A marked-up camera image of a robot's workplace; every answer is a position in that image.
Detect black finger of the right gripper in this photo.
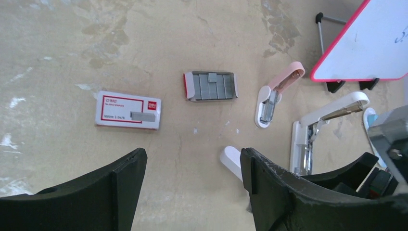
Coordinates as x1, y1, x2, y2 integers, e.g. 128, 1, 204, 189
303, 152, 379, 191

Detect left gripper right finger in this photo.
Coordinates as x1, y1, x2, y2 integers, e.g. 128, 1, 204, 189
240, 148, 408, 231

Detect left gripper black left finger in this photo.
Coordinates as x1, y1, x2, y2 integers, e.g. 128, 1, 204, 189
0, 148, 147, 231

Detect red staple box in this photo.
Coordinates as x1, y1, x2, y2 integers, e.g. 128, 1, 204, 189
95, 90, 162, 130

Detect pink and white stapler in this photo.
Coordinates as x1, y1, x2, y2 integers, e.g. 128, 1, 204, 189
255, 61, 305, 128

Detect blue patterned oval case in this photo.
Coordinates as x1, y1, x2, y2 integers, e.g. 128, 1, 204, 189
362, 107, 388, 168

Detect silver staple strips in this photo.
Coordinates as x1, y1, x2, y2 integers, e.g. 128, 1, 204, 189
192, 72, 235, 100

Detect red-framed whiteboard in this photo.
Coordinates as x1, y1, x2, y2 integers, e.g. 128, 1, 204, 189
309, 0, 408, 93

